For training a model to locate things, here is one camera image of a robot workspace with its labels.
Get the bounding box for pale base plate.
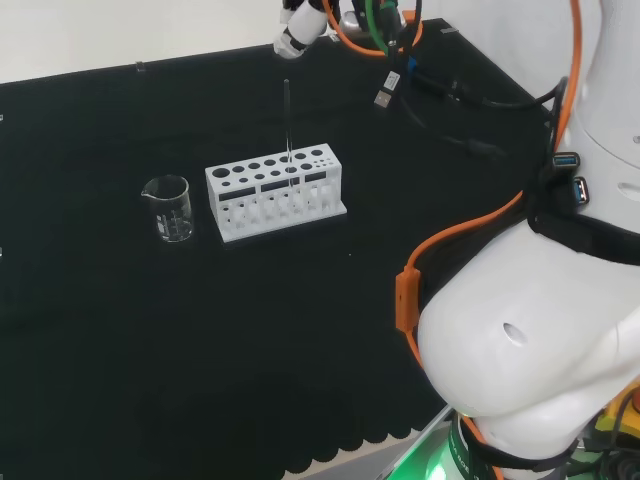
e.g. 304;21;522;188
384;403;457;480

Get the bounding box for small clear glass beaker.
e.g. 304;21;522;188
140;174;195;244

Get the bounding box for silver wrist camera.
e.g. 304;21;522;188
339;9;369;36

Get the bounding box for black USB hub blue ports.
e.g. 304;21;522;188
537;148;594;209

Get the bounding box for black USB cable silver plug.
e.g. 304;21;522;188
373;42;405;112

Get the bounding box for yellow stop button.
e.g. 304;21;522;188
593;382;640;454

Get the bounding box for white test tube rack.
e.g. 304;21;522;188
204;143;348;245

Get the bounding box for green cable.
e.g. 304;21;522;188
361;0;399;50

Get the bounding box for black bench cloth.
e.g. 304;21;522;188
0;18;569;480

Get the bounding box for orange cable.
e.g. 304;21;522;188
394;0;584;369
321;0;427;58

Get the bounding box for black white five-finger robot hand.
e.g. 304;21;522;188
273;0;333;61

